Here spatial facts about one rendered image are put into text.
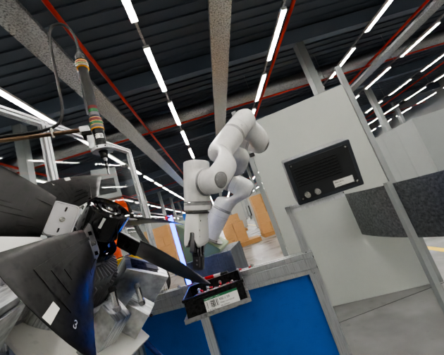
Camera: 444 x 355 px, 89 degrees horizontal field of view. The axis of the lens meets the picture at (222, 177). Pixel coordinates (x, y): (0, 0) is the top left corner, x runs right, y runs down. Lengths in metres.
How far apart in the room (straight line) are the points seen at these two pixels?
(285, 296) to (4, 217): 0.95
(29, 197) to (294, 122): 2.31
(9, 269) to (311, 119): 2.49
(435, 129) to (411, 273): 8.09
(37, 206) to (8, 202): 0.05
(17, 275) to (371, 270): 2.54
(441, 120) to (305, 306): 9.98
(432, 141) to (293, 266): 9.43
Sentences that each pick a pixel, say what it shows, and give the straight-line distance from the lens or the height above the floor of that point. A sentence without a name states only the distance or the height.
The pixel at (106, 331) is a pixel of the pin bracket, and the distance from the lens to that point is 0.73.
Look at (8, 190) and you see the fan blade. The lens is 0.73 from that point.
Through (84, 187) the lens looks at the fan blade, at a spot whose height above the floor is 1.35.
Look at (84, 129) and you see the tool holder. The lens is 0.92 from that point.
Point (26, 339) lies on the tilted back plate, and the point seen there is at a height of 0.98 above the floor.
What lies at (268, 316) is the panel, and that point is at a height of 0.66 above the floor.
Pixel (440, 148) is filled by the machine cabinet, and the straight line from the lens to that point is 10.33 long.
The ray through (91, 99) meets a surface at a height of 1.64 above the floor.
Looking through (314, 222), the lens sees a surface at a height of 0.78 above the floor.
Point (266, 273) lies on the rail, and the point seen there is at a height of 0.82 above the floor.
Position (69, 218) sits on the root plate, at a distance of 0.74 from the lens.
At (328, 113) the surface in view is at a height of 1.76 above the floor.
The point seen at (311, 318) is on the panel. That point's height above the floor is 0.62.
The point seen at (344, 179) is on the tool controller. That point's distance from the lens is 1.01.
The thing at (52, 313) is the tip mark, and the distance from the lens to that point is 0.47.
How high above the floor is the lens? 1.09
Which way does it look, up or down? 10 degrees up
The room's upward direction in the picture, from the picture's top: 19 degrees counter-clockwise
